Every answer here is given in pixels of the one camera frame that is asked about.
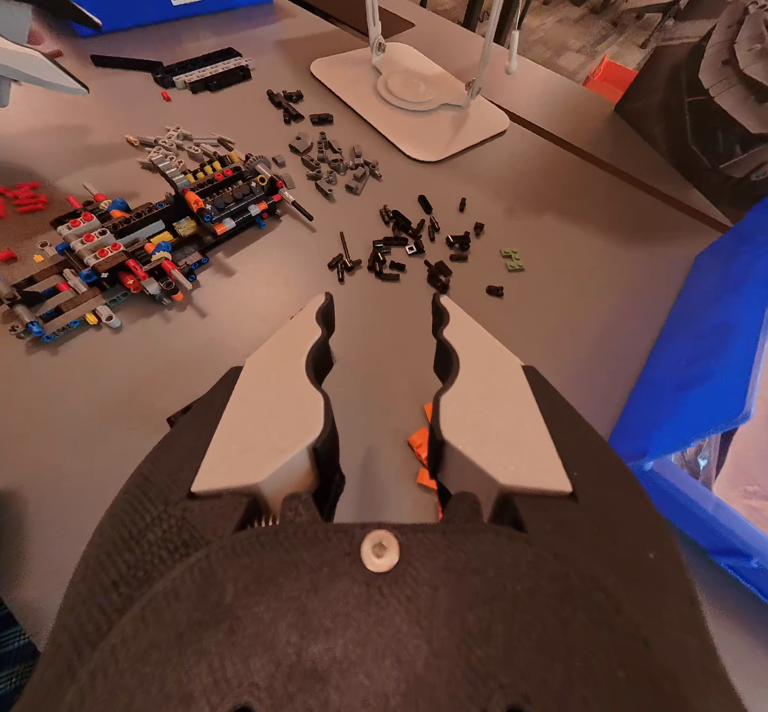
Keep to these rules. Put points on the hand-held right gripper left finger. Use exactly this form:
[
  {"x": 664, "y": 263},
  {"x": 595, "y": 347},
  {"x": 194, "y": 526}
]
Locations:
[{"x": 270, "y": 424}]

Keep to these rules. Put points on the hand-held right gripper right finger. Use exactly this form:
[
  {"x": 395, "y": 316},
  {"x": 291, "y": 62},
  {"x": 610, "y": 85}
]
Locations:
[{"x": 498, "y": 424}]

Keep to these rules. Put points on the multicoloured lego build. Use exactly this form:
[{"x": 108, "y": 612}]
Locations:
[{"x": 150, "y": 238}]

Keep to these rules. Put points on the pile of black lego pieces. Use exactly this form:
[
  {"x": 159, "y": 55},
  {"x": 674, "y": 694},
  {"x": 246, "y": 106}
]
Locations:
[{"x": 396, "y": 241}]

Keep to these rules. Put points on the pile of orange lego pieces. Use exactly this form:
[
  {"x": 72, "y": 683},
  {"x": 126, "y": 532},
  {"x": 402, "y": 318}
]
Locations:
[{"x": 418, "y": 442}]

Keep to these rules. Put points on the pile of red lego pieces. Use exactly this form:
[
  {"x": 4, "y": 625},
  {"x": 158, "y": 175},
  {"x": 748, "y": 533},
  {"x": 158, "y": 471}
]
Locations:
[{"x": 24, "y": 199}]

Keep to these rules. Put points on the green lego piece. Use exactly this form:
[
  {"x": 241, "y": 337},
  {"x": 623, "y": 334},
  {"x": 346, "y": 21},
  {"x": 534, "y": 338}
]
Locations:
[{"x": 513, "y": 260}]

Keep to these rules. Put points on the pile of light grey lego pieces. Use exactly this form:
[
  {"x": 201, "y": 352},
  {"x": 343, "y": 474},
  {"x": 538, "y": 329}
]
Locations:
[{"x": 174, "y": 148}]

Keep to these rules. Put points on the black grey lego beam assembly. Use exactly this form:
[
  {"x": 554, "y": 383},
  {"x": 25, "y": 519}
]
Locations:
[{"x": 210, "y": 73}]

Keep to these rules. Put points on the black lego connector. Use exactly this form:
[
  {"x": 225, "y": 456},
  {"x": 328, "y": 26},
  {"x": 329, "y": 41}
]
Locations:
[
  {"x": 275, "y": 98},
  {"x": 291, "y": 113},
  {"x": 293, "y": 94},
  {"x": 321, "y": 119}
]

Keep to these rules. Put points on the pile of dark grey lego pieces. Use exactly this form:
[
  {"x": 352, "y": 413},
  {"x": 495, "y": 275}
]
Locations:
[{"x": 333, "y": 163}]

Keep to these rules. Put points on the dark lego set box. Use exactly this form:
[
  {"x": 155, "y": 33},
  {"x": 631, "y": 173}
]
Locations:
[{"x": 690, "y": 124}]

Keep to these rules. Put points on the blue plastic storage bin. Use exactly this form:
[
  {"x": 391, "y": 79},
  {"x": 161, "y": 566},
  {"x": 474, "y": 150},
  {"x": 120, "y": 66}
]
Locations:
[{"x": 708, "y": 334}]

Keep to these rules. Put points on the white lamp stand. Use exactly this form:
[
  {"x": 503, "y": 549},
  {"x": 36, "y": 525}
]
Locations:
[{"x": 420, "y": 130}]

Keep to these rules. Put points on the blue plaid shirt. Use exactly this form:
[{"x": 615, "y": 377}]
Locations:
[{"x": 12, "y": 664}]

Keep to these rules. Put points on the orange plastic crate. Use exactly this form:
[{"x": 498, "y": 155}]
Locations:
[{"x": 609, "y": 79}]

